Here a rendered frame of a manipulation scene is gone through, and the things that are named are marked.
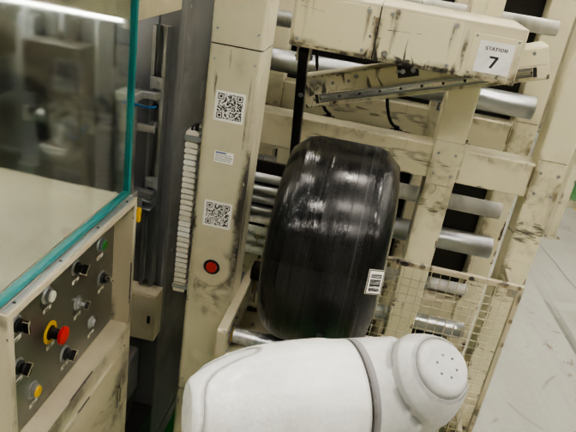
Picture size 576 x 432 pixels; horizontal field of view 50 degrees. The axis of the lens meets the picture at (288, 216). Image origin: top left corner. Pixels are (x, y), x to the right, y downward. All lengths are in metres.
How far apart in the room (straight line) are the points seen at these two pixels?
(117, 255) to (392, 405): 1.08
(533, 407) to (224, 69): 2.43
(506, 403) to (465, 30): 2.09
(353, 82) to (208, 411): 1.36
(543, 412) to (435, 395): 2.69
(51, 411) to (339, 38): 1.15
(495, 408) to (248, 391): 2.66
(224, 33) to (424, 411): 1.04
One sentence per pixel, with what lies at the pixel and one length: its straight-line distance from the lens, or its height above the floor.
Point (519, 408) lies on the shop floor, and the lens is 3.33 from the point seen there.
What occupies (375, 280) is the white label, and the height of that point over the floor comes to 1.23.
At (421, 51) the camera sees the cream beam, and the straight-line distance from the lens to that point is 1.70.
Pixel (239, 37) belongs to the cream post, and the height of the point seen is 1.68.
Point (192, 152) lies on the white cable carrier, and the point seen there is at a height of 1.37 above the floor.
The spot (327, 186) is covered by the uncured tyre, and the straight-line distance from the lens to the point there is 1.44.
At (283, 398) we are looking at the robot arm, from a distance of 0.65.
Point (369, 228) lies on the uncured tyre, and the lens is 1.42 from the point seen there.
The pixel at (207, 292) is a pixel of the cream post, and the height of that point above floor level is 0.98.
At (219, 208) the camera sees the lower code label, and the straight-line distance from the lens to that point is 1.61.
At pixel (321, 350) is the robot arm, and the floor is 1.51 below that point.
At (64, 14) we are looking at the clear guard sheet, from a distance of 1.18.
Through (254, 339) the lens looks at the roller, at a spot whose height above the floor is 0.91.
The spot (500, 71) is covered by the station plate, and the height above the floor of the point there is 1.67.
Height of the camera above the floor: 1.92
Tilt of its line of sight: 25 degrees down
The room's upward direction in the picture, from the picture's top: 10 degrees clockwise
